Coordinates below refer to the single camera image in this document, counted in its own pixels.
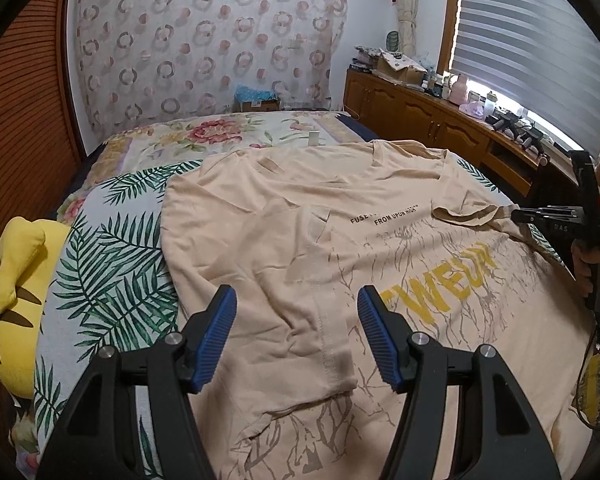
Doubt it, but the navy mattress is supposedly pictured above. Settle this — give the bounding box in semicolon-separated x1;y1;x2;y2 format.
340;112;381;143

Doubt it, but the beige printed T-shirt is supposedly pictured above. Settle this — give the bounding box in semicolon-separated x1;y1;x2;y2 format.
161;141;600;480

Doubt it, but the open cardboard box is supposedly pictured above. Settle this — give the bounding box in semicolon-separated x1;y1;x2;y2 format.
375;50;428;86

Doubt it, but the circle pattern sheer curtain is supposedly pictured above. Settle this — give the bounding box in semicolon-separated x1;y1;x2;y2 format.
67;0;351;131

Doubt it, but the pink jug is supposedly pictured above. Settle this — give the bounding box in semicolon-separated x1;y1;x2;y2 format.
449;74;470;106

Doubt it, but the yellow plush toy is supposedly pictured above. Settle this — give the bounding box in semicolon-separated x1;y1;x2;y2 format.
0;216;73;396

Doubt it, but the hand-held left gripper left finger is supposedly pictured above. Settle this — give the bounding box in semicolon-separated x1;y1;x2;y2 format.
37;284;238;480

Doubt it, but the beige tied curtain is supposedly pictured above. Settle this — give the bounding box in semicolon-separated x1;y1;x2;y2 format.
392;0;423;58

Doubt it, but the leaf print blanket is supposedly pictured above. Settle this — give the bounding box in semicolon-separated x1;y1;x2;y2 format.
27;157;568;480

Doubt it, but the black tool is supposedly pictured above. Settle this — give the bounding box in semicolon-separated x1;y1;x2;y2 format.
490;112;548;163

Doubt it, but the wooden sideboard cabinet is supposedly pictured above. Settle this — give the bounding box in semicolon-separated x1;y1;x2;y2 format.
344;67;581;198

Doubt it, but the person's right hand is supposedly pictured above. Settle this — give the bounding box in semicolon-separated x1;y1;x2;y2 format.
575;245;598;301

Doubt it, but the wooden louvred door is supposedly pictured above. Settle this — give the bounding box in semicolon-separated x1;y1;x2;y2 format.
0;0;86;261

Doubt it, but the floral blanket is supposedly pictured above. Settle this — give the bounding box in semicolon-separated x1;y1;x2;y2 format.
87;110;366;196

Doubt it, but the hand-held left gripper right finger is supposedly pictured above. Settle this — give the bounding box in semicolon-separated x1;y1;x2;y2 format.
356;285;561;480

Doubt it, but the grey window blind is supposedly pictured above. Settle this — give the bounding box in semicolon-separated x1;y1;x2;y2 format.
450;0;600;161

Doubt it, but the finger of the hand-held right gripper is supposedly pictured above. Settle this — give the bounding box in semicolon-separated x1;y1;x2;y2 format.
511;205;600;226

